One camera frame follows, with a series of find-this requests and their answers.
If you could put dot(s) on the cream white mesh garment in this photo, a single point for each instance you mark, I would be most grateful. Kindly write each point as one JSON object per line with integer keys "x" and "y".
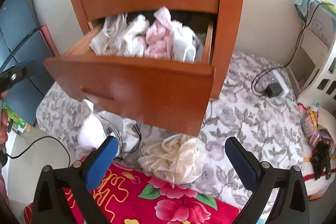
{"x": 178, "y": 159}

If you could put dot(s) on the white power strip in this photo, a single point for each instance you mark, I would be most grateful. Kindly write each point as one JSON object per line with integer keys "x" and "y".
{"x": 276, "y": 77}

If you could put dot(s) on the white garment with black strap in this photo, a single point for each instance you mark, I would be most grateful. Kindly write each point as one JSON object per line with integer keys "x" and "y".
{"x": 96, "y": 126}

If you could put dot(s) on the pink garment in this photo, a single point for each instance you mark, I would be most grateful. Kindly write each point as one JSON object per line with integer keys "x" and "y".
{"x": 159, "y": 36}

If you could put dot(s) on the teal cloth on shelf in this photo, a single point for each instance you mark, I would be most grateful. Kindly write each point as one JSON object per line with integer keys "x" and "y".
{"x": 301, "y": 6}

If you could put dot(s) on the pile of colourful clutter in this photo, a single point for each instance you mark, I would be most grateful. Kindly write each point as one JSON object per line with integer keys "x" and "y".
{"x": 318, "y": 167}

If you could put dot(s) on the person's left hand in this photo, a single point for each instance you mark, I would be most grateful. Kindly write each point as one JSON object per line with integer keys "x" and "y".
{"x": 3, "y": 128}

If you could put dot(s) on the white lattice shelf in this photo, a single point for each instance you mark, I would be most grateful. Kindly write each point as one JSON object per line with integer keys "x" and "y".
{"x": 312, "y": 70}

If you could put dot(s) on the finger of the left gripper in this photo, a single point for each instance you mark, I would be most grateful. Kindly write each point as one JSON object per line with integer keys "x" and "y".
{"x": 23, "y": 70}

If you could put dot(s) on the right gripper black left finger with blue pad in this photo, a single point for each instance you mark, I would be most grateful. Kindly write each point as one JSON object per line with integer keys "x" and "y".
{"x": 98, "y": 162}

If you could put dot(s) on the black charger plug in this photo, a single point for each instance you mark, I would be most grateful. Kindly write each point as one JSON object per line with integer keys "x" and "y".
{"x": 273, "y": 90}

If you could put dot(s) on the wooden nightstand cabinet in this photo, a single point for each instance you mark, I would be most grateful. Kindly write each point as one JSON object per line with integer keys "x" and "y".
{"x": 162, "y": 3}

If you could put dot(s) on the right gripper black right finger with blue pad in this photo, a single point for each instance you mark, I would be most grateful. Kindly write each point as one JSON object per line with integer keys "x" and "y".
{"x": 244, "y": 163}

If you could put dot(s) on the red floral blanket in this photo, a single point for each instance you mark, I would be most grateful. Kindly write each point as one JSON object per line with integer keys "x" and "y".
{"x": 125, "y": 195}

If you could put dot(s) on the dark blue refrigerator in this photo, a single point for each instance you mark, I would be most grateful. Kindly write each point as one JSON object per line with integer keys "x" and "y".
{"x": 21, "y": 39}

